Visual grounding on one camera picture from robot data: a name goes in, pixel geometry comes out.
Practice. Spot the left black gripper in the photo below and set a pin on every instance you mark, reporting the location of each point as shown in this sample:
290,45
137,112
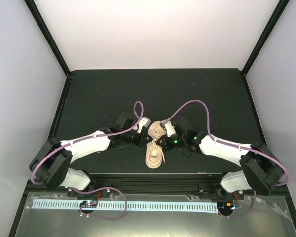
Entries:
141,141

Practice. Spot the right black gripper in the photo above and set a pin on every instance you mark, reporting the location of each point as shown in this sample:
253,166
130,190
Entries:
166,143

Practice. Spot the white shoelace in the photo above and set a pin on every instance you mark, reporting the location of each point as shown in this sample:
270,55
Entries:
156,153

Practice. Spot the white beige sneaker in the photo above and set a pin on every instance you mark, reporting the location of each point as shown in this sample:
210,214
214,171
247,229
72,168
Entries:
155,127

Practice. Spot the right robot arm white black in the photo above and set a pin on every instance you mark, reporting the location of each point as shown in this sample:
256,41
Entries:
260,169

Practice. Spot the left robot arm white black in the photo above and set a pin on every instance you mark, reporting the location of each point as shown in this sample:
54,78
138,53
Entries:
51,166

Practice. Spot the left small circuit board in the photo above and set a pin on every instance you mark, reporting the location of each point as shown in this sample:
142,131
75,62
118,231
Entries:
88,204

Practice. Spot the small circuit board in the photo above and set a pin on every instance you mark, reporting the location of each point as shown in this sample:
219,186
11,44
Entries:
228,206
88,204

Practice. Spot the right small circuit board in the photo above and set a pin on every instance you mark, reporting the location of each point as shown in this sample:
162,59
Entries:
228,206

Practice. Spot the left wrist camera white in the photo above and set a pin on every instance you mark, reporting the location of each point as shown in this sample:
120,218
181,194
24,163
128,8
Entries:
143,123

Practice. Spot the black front frame rail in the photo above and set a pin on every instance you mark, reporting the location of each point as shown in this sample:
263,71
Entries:
207,186

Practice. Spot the light blue slotted cable duct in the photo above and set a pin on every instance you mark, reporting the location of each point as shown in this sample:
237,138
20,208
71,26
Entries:
149,206

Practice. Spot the black aluminium frame left post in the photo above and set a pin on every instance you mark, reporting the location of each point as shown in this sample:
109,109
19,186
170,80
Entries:
32,7

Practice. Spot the black aluminium frame post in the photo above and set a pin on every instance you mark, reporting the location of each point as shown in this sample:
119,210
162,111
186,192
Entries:
32,7
274,18

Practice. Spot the black aluminium frame right post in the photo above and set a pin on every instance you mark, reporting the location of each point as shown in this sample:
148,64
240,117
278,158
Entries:
274,18

